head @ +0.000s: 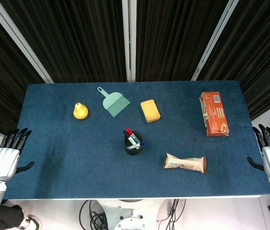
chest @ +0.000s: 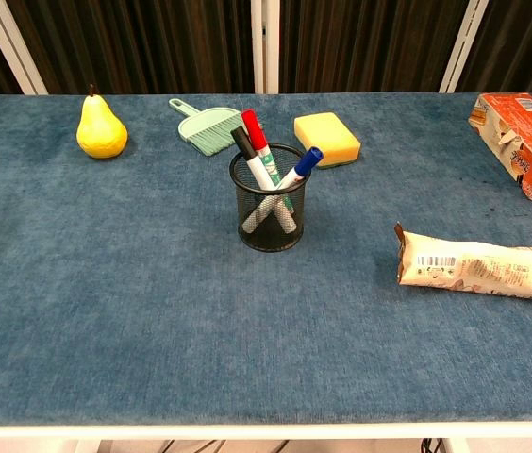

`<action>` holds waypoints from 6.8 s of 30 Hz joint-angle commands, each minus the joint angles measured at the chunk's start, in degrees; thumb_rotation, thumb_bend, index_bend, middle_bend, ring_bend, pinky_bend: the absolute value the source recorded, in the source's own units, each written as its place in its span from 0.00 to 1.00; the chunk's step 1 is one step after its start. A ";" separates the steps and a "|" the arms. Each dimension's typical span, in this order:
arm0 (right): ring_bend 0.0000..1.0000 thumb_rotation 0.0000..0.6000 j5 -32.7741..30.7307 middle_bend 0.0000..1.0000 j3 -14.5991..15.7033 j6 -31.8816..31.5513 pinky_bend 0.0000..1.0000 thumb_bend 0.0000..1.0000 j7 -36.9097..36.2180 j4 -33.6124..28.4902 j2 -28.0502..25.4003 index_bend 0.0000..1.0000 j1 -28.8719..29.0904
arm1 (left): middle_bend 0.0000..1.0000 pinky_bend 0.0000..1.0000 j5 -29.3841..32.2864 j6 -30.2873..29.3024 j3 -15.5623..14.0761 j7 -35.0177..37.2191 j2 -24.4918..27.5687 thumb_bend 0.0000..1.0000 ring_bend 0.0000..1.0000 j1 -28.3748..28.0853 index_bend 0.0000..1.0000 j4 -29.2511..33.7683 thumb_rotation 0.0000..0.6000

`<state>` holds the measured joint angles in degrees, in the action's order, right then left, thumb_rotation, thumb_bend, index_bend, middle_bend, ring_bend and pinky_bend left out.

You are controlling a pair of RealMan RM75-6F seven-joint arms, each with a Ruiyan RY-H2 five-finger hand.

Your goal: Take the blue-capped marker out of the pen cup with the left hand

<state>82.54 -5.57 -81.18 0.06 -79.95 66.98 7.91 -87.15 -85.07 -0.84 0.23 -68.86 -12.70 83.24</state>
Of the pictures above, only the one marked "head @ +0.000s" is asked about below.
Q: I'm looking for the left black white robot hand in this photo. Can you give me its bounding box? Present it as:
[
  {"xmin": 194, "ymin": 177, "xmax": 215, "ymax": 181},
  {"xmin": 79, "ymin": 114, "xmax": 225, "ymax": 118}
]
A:
[{"xmin": 0, "ymin": 128, "xmax": 35, "ymax": 181}]

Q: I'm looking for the blue cap marker pen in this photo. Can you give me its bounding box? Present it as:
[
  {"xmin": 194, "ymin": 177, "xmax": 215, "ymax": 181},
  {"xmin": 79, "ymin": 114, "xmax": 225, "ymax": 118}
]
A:
[{"xmin": 127, "ymin": 141, "xmax": 147, "ymax": 150}]

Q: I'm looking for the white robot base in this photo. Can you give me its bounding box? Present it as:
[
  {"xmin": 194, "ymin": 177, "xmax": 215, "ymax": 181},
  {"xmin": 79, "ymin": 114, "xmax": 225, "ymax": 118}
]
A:
[{"xmin": 96, "ymin": 198, "xmax": 174, "ymax": 230}]

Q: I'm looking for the mint green hand brush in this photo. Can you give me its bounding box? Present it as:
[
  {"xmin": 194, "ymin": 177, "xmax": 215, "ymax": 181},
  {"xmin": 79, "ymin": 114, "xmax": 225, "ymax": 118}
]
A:
[{"xmin": 97, "ymin": 86, "xmax": 131, "ymax": 118}]

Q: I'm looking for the black pen cup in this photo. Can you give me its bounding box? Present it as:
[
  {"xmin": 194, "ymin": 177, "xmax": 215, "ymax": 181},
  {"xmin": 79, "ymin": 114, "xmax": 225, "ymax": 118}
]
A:
[{"xmin": 123, "ymin": 131, "xmax": 144, "ymax": 156}]

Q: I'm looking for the black bag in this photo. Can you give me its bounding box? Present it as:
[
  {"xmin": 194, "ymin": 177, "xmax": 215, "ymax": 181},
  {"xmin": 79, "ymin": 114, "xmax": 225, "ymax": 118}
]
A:
[{"xmin": 0, "ymin": 204, "xmax": 25, "ymax": 230}]

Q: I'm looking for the blue felt table mat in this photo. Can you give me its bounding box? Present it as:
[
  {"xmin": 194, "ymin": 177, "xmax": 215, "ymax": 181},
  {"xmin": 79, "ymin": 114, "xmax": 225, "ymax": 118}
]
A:
[{"xmin": 2, "ymin": 80, "xmax": 270, "ymax": 200}]

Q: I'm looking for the orange carton box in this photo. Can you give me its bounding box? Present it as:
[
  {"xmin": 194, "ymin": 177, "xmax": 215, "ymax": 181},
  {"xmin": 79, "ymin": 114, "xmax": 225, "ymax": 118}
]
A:
[{"xmin": 199, "ymin": 92, "xmax": 230, "ymax": 138}]

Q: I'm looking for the dark pleated curtain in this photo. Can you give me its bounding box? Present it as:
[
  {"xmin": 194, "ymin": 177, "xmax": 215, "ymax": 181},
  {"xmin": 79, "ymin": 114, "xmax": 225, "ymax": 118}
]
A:
[
  {"xmin": 197, "ymin": 0, "xmax": 270, "ymax": 122},
  {"xmin": 135, "ymin": 0, "xmax": 229, "ymax": 82},
  {"xmin": 0, "ymin": 0, "xmax": 128, "ymax": 83},
  {"xmin": 0, "ymin": 0, "xmax": 47, "ymax": 135}
]

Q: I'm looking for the yellow pear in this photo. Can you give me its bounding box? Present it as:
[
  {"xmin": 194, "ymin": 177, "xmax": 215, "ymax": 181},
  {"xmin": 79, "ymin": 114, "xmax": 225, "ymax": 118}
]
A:
[{"xmin": 73, "ymin": 102, "xmax": 89, "ymax": 120}]

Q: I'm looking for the beige snack wrapper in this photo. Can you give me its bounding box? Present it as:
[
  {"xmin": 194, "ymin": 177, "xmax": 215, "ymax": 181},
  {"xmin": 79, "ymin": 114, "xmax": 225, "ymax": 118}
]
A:
[{"xmin": 164, "ymin": 152, "xmax": 208, "ymax": 174}]

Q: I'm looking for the yellow sponge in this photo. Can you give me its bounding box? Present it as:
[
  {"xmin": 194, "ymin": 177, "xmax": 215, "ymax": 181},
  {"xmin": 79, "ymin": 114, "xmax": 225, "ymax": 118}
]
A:
[{"xmin": 140, "ymin": 99, "xmax": 161, "ymax": 123}]

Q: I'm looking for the black cable bundle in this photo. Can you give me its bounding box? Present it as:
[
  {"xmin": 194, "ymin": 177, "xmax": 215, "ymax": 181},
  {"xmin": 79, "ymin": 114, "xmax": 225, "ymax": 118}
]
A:
[
  {"xmin": 156, "ymin": 198, "xmax": 186, "ymax": 230},
  {"xmin": 79, "ymin": 199, "xmax": 109, "ymax": 230}
]

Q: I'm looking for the white frame post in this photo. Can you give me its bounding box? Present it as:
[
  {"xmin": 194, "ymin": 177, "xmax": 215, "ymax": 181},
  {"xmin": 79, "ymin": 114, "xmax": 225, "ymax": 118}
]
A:
[
  {"xmin": 191, "ymin": 0, "xmax": 240, "ymax": 81},
  {"xmin": 121, "ymin": 0, "xmax": 137, "ymax": 82},
  {"xmin": 0, "ymin": 0, "xmax": 55, "ymax": 84}
]

